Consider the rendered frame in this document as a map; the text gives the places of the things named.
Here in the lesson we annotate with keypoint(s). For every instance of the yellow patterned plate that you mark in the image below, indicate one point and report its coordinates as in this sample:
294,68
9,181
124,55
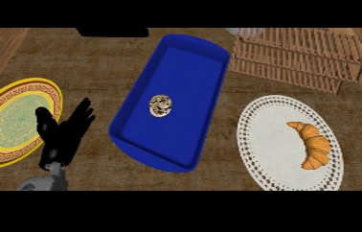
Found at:
21,120

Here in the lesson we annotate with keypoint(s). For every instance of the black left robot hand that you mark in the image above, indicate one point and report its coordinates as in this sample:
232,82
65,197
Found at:
64,130

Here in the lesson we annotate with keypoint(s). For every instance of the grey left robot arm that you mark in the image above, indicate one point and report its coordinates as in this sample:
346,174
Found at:
49,180

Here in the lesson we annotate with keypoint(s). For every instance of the blue rectangular tray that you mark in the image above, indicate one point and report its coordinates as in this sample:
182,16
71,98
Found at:
175,98

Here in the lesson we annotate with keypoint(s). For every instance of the golden croissant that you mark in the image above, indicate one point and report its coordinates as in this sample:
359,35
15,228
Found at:
312,144

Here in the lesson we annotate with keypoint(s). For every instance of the speckled round cookie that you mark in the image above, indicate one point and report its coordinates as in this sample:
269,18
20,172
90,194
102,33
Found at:
160,105

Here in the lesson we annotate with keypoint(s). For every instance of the white lace round placemat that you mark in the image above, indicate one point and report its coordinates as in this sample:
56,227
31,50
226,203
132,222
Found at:
283,143

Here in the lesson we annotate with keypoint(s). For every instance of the brown wooden slatted shelf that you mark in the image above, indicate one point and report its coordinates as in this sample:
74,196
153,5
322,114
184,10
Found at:
302,55

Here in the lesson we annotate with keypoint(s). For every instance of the white round object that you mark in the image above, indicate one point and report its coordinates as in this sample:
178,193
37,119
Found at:
244,31

